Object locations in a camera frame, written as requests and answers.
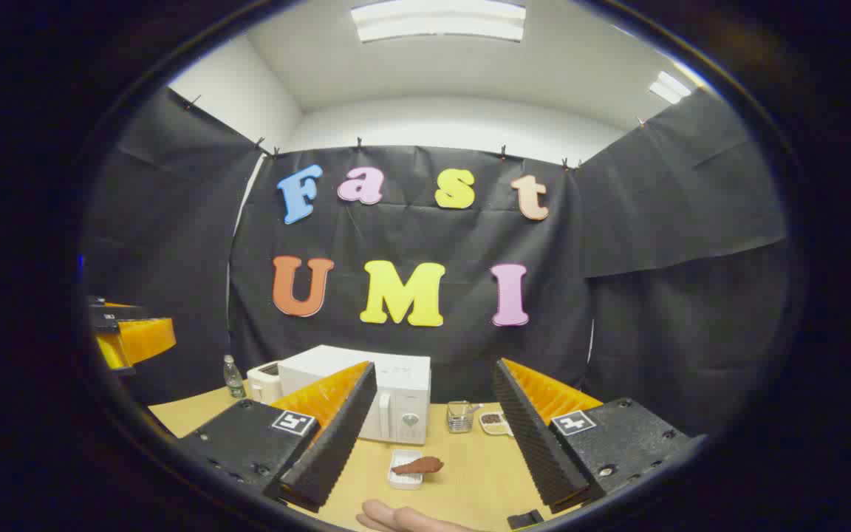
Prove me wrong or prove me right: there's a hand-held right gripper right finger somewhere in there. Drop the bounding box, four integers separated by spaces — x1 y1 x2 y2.
492 358 708 516

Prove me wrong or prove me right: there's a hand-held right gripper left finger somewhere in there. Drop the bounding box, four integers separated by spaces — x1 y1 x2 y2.
177 361 378 514

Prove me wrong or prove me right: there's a brown meat piece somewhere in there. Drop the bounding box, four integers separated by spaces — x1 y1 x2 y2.
391 456 445 476

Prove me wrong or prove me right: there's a white microwave oven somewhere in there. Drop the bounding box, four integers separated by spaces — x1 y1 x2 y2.
278 344 432 446

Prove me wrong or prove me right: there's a white rectangular dish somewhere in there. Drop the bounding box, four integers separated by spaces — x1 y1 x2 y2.
387 449 426 491

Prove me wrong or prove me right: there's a white toaster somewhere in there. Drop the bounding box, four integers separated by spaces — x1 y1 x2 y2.
247 361 282 405

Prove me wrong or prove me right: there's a clear plastic water bottle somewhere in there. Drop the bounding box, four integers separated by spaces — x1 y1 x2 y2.
222 355 247 400

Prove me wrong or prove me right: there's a black backdrop cloth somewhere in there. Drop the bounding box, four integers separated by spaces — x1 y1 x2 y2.
82 85 792 437

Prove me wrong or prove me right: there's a small ceiling light panel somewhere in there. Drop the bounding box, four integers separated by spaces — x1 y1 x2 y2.
649 70 692 105

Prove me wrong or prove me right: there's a long ceiling light panel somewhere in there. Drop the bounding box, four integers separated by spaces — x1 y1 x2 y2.
350 0 527 44

